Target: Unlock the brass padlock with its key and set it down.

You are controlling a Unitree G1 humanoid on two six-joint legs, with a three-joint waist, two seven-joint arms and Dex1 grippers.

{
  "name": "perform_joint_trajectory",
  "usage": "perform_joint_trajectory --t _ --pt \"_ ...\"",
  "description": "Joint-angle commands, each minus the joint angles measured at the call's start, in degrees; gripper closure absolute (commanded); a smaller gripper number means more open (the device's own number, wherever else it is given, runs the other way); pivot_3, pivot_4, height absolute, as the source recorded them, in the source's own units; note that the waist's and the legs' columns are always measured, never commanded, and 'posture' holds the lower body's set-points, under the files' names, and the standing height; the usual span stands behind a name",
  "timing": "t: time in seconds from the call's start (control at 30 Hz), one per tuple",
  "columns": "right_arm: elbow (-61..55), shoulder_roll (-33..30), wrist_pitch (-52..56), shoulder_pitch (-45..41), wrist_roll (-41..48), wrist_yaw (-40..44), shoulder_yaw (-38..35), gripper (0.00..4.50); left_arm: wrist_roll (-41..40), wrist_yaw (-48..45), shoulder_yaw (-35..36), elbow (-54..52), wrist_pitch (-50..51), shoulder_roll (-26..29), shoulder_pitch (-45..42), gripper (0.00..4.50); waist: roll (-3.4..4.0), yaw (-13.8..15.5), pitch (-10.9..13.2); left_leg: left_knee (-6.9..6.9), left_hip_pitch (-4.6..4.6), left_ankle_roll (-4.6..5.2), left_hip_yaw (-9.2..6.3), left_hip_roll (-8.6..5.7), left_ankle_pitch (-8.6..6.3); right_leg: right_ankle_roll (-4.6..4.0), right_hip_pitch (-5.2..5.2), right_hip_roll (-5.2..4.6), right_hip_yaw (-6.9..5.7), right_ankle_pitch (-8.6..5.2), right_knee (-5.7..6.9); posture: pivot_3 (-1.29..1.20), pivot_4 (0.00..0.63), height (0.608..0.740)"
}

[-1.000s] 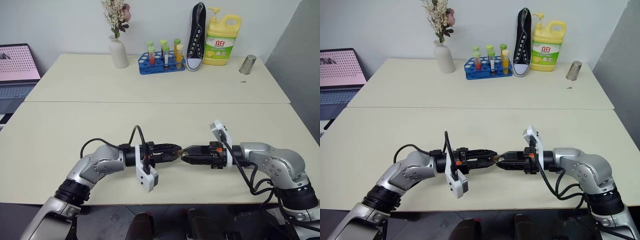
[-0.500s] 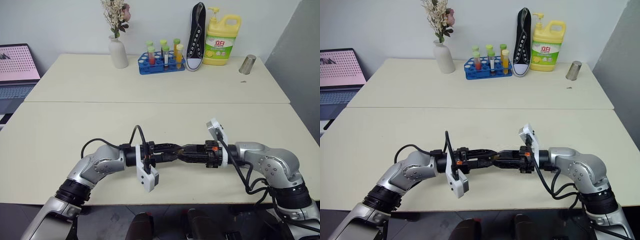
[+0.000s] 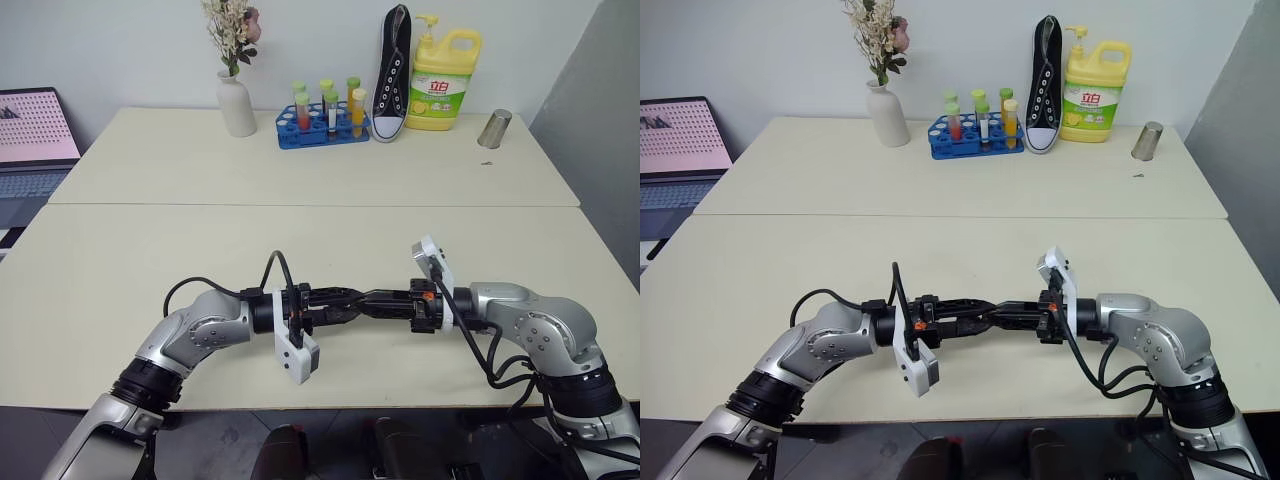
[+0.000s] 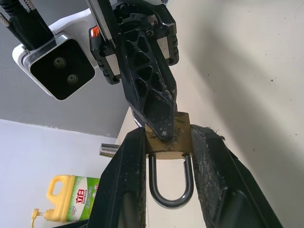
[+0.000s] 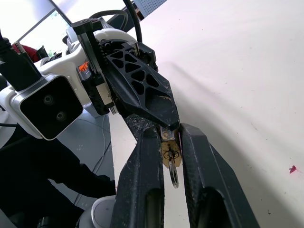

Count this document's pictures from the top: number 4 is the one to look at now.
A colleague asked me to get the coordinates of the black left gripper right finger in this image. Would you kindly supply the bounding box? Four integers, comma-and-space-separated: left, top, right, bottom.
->
190, 124, 284, 228

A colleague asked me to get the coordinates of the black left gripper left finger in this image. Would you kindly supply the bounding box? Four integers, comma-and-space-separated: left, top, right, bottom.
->
89, 129, 149, 228

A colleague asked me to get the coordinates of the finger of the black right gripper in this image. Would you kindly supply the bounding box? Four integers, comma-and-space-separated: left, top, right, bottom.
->
117, 32, 178, 141

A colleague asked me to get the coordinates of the brass padlock with steel shackle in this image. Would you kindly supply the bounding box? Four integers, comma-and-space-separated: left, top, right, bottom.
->
144, 111, 196, 209

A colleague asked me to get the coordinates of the silver metal rod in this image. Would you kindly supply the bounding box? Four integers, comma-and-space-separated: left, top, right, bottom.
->
99, 142, 119, 159

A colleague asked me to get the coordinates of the yellow dish soap pump bottle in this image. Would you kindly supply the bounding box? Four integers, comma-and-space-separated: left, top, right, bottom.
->
30, 175, 102, 226

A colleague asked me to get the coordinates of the white depth camera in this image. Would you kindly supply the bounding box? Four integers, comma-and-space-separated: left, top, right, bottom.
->
11, 9, 101, 102

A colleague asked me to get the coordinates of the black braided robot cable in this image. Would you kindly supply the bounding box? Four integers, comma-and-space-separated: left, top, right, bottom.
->
0, 13, 13, 30

